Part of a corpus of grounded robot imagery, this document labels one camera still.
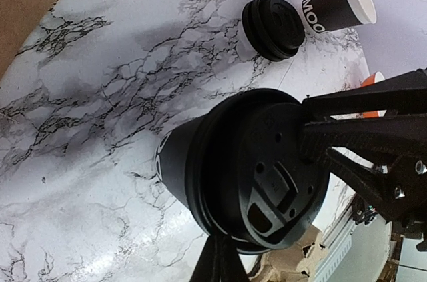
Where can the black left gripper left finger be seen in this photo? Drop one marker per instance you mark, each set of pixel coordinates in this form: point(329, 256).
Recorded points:
point(219, 261)

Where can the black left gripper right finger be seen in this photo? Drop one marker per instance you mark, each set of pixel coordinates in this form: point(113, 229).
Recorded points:
point(374, 139)

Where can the black plastic cup lid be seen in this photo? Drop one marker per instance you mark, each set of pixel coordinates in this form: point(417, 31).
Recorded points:
point(245, 175)

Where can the black paper coffee cup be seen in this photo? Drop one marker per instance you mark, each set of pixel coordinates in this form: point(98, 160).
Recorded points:
point(178, 160)

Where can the brown cardboard cup carrier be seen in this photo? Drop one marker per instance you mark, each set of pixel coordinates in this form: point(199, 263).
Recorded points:
point(296, 263)

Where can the black stacked paper cup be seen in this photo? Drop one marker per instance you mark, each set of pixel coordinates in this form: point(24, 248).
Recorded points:
point(320, 16)

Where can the black plastic cup lids stack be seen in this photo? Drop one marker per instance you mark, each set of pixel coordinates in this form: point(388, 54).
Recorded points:
point(273, 28)

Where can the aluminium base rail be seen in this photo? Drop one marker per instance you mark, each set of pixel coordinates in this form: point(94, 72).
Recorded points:
point(358, 245)

